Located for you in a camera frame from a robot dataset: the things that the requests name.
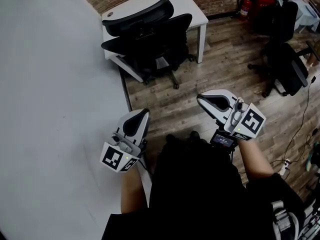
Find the person's left forearm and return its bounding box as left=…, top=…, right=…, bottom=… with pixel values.
left=120, top=167, right=149, bottom=215

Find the black office chair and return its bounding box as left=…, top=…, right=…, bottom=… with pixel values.
left=101, top=0, right=195, bottom=90

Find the person's right forearm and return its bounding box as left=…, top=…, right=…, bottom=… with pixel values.
left=235, top=138, right=275, bottom=182

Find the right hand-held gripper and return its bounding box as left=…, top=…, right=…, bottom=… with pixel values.
left=196, top=88, right=267, bottom=142

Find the long black floor cable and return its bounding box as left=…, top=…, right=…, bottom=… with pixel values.
left=269, top=78, right=316, bottom=165

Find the table with blue cloth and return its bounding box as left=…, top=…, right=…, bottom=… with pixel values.
left=273, top=0, right=320, bottom=34

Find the red extinguisher cabinet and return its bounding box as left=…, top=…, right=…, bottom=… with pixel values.
left=248, top=0, right=277, bottom=23

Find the black screen device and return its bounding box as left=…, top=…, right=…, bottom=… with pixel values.
left=209, top=128, right=237, bottom=150

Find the grey backpack strap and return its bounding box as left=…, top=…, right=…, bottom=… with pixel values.
left=271, top=200, right=301, bottom=240

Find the black swivel chair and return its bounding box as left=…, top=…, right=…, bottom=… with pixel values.
left=247, top=0, right=310, bottom=99

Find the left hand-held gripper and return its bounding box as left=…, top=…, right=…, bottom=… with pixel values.
left=99, top=108, right=152, bottom=173

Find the person in black shirt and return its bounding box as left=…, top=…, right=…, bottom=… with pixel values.
left=101, top=133, right=307, bottom=240

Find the white power strip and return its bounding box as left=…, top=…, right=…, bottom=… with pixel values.
left=278, top=158, right=293, bottom=177

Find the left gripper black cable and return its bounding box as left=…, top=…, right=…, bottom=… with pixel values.
left=138, top=156, right=154, bottom=176

